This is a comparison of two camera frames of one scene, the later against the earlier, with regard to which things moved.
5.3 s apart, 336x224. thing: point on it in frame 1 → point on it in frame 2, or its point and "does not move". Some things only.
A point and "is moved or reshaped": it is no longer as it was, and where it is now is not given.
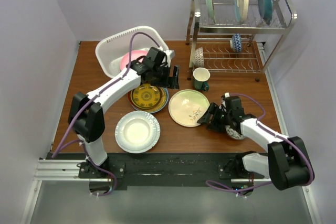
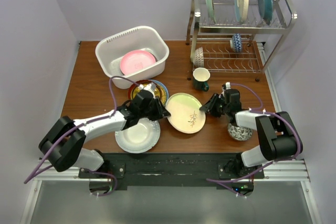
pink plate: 135,54 does not move
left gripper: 171,82 → 161,112
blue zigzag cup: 235,43 does not move
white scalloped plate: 137,131 does not move
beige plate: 186,106 is moved or reshaped
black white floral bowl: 233,133 does not move
